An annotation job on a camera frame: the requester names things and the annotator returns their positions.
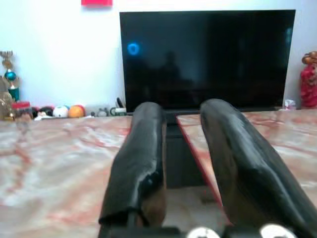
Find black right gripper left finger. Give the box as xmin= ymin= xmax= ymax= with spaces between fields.
xmin=98 ymin=102 xmax=166 ymax=228

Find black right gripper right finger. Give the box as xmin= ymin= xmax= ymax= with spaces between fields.
xmin=199 ymin=98 xmax=317 ymax=238

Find black television console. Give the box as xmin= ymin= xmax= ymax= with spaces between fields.
xmin=165 ymin=113 xmax=208 ymax=189

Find green and white cup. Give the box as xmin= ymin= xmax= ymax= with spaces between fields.
xmin=109 ymin=106 xmax=126 ymax=117

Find small grey figurine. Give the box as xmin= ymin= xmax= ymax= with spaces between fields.
xmin=95 ymin=107 xmax=110 ymax=118

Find orange round toy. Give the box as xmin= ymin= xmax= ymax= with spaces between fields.
xmin=68 ymin=105 xmax=86 ymax=119

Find white round toy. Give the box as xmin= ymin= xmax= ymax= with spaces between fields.
xmin=53 ymin=105 xmax=69 ymax=118

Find red robed figurine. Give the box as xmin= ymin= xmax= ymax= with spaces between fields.
xmin=300 ymin=51 xmax=317 ymax=109

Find black flat-screen television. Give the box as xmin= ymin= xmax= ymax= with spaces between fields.
xmin=119 ymin=9 xmax=297 ymax=115

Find red-lidded clear jar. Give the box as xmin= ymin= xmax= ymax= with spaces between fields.
xmin=11 ymin=101 xmax=34 ymax=121

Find gold trophy with blue ball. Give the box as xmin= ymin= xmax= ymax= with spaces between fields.
xmin=0 ymin=50 xmax=21 ymax=103

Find red wall decoration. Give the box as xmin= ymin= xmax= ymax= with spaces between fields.
xmin=81 ymin=0 xmax=113 ymax=7

